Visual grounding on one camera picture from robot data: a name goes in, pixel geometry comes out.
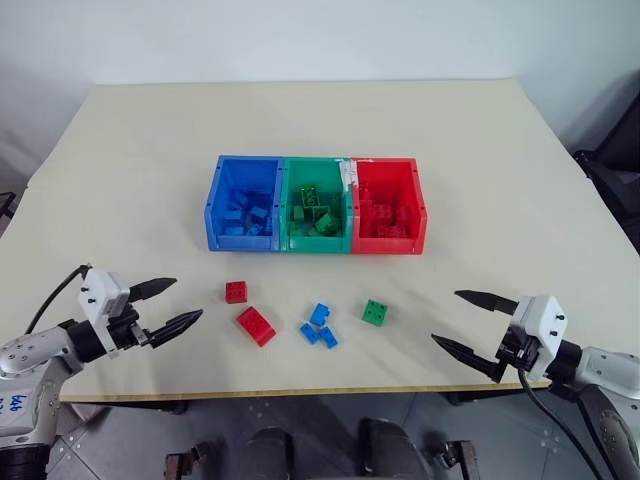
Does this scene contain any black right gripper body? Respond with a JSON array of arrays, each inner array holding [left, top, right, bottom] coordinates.
[[493, 324, 544, 375]]

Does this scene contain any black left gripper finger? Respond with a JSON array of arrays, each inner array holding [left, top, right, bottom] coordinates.
[[148, 308, 205, 350], [128, 277, 179, 303]]

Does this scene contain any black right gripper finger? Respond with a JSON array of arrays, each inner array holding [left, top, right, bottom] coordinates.
[[453, 289, 519, 317], [430, 333, 507, 385]]

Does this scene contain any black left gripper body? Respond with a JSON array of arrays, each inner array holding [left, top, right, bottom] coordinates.
[[106, 302, 154, 353]]

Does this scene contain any small red toy brick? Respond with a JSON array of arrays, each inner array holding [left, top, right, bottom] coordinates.
[[223, 280, 249, 305]]

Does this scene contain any long red toy brick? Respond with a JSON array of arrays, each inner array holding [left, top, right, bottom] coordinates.
[[235, 306, 278, 347]]

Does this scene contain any green square toy brick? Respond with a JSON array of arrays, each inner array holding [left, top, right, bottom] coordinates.
[[361, 298, 391, 326]]

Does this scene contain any blue plastic storage bin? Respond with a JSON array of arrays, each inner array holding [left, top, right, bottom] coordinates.
[[203, 154, 287, 253]]

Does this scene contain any dark rounded shape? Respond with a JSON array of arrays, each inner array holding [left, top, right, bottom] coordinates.
[[356, 416, 419, 480]]

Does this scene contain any red plastic storage bin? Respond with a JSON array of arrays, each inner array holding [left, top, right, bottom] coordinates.
[[349, 157, 430, 257]]

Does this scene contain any dark object beside table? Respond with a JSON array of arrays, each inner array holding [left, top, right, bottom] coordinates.
[[0, 191, 16, 236]]

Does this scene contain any green plastic storage bin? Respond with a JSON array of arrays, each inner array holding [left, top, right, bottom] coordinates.
[[277, 156, 358, 254]]

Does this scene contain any white paper label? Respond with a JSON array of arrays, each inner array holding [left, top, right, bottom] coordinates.
[[336, 156, 359, 193]]

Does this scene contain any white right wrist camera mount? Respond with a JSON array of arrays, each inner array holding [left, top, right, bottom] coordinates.
[[506, 294, 569, 384]]

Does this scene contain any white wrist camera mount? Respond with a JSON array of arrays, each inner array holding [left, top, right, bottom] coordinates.
[[77, 266, 133, 360], [506, 294, 569, 384]]

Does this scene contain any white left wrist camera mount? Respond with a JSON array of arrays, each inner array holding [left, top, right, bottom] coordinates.
[[77, 266, 133, 360]]

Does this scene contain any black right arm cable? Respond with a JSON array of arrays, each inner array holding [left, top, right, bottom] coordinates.
[[516, 367, 604, 480]]

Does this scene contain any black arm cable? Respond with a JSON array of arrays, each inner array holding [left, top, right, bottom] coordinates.
[[516, 367, 604, 480], [22, 263, 94, 336]]

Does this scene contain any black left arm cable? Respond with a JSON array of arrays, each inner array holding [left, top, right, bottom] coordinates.
[[22, 263, 94, 336]]

